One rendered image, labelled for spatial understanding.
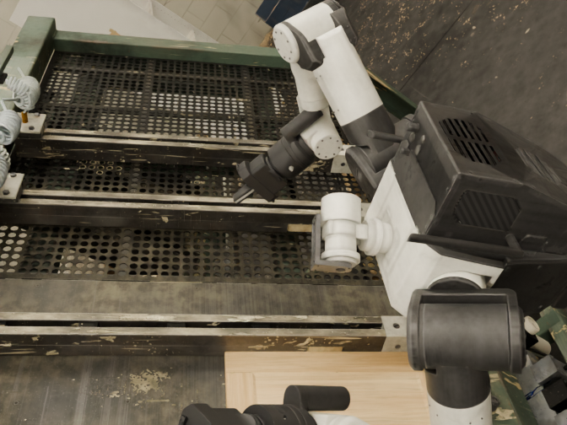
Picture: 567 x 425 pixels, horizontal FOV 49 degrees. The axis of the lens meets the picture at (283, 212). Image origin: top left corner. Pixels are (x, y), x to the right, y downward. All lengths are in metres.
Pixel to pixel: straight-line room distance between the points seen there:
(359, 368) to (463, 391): 0.55
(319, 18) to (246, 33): 5.22
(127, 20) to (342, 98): 3.80
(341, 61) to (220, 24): 5.23
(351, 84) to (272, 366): 0.63
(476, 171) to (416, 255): 0.15
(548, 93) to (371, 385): 1.96
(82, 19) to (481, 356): 4.32
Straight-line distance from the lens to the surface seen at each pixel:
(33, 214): 1.73
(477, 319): 0.87
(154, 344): 1.39
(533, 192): 0.94
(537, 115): 3.03
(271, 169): 1.40
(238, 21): 6.38
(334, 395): 0.90
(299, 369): 1.40
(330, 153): 1.36
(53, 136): 1.96
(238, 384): 1.36
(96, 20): 4.88
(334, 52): 1.17
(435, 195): 0.92
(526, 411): 1.50
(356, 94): 1.17
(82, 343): 1.40
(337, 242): 0.99
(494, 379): 1.49
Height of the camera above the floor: 1.96
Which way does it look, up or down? 27 degrees down
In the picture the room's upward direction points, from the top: 61 degrees counter-clockwise
